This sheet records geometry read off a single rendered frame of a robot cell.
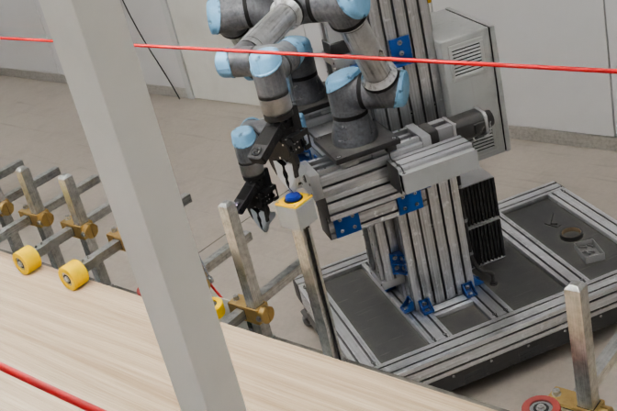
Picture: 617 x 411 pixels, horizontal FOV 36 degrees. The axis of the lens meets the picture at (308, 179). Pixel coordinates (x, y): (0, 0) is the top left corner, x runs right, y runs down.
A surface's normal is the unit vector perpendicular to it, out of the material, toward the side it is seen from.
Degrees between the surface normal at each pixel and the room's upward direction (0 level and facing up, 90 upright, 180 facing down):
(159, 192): 90
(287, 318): 0
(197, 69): 90
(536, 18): 90
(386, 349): 0
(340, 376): 0
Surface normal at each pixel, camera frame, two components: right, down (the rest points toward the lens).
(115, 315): -0.22, -0.88
